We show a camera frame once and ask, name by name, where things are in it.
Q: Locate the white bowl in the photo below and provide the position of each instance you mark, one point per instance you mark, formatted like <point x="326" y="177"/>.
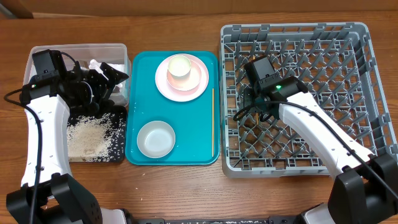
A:
<point x="156" y="139"/>

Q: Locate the pink small bowl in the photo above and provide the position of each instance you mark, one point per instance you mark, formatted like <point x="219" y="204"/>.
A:
<point x="188" y="82"/>

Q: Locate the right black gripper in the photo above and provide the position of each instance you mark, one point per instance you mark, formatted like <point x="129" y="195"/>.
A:
<point x="250" y="96"/>

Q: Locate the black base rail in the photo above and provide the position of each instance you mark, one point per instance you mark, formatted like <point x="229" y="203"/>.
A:
<point x="268" y="220"/>

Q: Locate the clear plastic bin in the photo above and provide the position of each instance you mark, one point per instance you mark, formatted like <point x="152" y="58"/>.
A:
<point x="105" y="53"/>

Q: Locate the wooden chopstick diagonal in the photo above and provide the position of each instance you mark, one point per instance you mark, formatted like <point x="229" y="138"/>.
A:
<point x="257" y="115"/>

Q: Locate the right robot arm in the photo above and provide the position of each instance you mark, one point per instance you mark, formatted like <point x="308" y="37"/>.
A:
<point x="365" y="184"/>

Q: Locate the pink plate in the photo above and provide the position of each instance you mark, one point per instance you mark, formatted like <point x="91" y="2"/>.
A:
<point x="176" y="95"/>

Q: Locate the cream paper cup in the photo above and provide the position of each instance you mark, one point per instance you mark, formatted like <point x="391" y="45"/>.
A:
<point x="179" y="66"/>

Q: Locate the grey dishwasher rack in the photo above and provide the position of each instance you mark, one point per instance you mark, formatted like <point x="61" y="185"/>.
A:
<point x="334" y="60"/>

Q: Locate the pile of rice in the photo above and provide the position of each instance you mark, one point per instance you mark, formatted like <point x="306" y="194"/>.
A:
<point x="88" y="140"/>

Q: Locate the black plastic tray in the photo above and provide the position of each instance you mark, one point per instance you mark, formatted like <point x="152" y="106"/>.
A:
<point x="118" y="137"/>

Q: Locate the teal serving tray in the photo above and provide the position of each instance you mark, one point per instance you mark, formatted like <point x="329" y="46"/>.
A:
<point x="190" y="120"/>

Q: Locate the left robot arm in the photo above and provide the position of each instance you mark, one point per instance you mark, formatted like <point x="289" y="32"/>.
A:
<point x="49" y="193"/>

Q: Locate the wooden chopstick straight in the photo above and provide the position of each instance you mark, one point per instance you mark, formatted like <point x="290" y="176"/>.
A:
<point x="213" y="123"/>

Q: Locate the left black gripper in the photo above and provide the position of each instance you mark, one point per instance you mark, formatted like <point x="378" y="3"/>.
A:
<point x="105" y="91"/>

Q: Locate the white napkin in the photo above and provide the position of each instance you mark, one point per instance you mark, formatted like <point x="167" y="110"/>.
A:
<point x="95" y="65"/>

